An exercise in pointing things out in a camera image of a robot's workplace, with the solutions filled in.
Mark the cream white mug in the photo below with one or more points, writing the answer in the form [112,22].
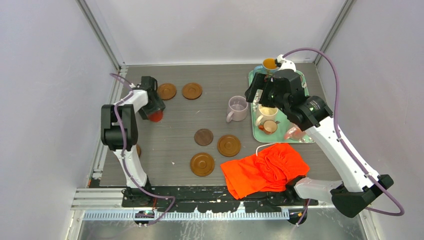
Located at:
[264,113]

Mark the small tan cup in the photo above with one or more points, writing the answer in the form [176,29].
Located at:
[269,127]

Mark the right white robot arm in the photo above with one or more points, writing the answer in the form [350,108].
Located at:
[360,184]

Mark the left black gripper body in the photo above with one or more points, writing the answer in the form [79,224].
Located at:
[153,106]

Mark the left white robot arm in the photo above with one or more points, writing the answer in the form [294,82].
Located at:
[119,128]

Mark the red round coaster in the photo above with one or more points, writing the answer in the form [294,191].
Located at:
[156,116]

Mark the dark walnut round coaster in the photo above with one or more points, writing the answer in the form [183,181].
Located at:
[203,137]

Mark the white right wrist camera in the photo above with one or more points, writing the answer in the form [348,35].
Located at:
[284,64]

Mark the green floral tray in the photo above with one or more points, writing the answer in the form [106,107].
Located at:
[283,125]

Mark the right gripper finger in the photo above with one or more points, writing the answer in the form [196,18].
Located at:
[267,91]
[258,83]

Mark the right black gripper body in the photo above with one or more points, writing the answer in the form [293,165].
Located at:
[279,102]

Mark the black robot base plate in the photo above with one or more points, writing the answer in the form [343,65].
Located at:
[214,198]

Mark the orange cloth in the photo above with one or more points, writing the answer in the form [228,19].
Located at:
[267,171]

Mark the lilac ceramic mug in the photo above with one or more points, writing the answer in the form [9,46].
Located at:
[237,109]

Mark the brown wooden coaster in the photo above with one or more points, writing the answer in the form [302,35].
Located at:
[202,164]
[229,145]
[138,150]
[166,91]
[192,91]

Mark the blue mug yellow inside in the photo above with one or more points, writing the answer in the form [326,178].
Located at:
[269,67]

